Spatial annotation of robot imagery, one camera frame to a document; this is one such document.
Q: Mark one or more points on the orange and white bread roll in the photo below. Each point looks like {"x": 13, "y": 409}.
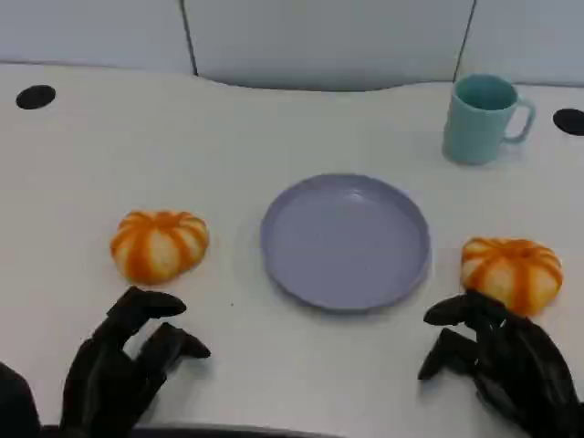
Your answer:
{"x": 511, "y": 269}
{"x": 159, "y": 248}

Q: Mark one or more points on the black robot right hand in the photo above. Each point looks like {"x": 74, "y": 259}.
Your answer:
{"x": 524, "y": 374}

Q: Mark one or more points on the white partition panel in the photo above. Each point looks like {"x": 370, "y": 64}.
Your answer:
{"x": 529, "y": 36}
{"x": 328, "y": 41}
{"x": 91, "y": 32}

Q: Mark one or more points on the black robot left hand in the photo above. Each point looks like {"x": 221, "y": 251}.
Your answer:
{"x": 100, "y": 388}

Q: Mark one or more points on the pale green mug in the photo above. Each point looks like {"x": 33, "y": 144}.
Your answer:
{"x": 474, "y": 128}

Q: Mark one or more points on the lilac plate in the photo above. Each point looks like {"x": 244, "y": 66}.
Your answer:
{"x": 347, "y": 242}

